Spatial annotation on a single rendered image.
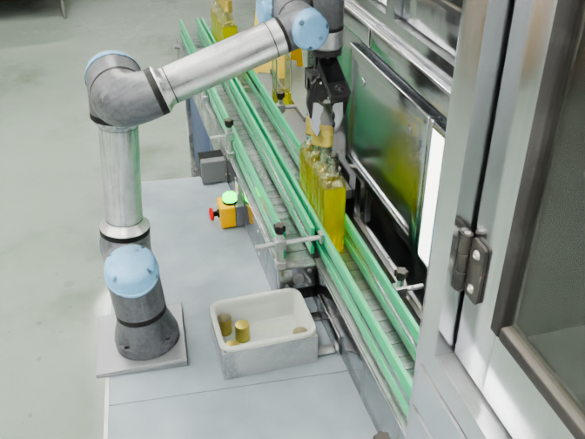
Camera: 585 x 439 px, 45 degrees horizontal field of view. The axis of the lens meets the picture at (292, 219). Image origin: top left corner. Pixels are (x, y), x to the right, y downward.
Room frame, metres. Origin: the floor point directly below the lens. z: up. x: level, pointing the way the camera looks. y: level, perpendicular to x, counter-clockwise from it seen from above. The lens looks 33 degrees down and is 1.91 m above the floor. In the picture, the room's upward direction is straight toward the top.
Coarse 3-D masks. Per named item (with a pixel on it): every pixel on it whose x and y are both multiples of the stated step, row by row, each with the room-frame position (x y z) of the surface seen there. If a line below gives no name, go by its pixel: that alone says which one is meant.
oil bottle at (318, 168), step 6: (318, 162) 1.52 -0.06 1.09; (318, 168) 1.50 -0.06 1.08; (324, 168) 1.49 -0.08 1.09; (312, 174) 1.53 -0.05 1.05; (318, 174) 1.49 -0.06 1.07; (312, 180) 1.53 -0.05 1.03; (318, 180) 1.48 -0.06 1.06; (312, 186) 1.53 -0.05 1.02; (312, 192) 1.53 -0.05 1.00; (312, 198) 1.53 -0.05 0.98; (312, 204) 1.52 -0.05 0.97
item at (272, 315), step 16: (288, 288) 1.33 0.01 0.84; (224, 304) 1.28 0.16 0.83; (240, 304) 1.29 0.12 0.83; (256, 304) 1.30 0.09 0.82; (272, 304) 1.31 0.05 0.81; (288, 304) 1.32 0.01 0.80; (304, 304) 1.27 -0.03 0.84; (256, 320) 1.30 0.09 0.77; (272, 320) 1.30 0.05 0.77; (288, 320) 1.30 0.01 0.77; (304, 320) 1.24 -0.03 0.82; (224, 336) 1.24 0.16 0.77; (256, 336) 1.24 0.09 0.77; (272, 336) 1.24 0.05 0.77; (288, 336) 1.16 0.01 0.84; (304, 336) 1.17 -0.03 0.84
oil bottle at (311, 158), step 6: (312, 150) 1.58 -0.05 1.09; (306, 156) 1.57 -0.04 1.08; (312, 156) 1.55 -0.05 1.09; (318, 156) 1.55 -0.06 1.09; (306, 162) 1.56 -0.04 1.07; (312, 162) 1.54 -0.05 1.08; (306, 168) 1.56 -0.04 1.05; (312, 168) 1.54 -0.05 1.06; (306, 174) 1.56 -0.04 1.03; (306, 180) 1.56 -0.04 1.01; (306, 186) 1.56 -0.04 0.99; (306, 192) 1.56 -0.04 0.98; (306, 198) 1.56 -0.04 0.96
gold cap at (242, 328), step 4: (240, 320) 1.25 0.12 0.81; (244, 320) 1.25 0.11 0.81; (236, 324) 1.24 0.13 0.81; (240, 324) 1.24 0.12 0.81; (244, 324) 1.24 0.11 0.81; (248, 324) 1.24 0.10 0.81; (236, 328) 1.23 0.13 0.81; (240, 328) 1.22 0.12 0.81; (244, 328) 1.22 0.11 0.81; (248, 328) 1.23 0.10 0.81; (236, 332) 1.23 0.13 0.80; (240, 332) 1.22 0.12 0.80; (244, 332) 1.22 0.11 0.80; (248, 332) 1.23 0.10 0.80; (236, 336) 1.23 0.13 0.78; (240, 336) 1.22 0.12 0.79; (244, 336) 1.22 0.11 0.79; (248, 336) 1.23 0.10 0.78; (236, 340) 1.23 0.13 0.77; (240, 340) 1.22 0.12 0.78; (244, 340) 1.22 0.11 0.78; (248, 340) 1.23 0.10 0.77
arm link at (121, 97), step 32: (256, 32) 1.33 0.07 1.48; (288, 32) 1.34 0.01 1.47; (320, 32) 1.34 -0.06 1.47; (192, 64) 1.28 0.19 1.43; (224, 64) 1.29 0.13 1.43; (256, 64) 1.32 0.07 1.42; (96, 96) 1.26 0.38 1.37; (128, 96) 1.24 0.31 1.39; (160, 96) 1.24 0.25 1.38; (192, 96) 1.28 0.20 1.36
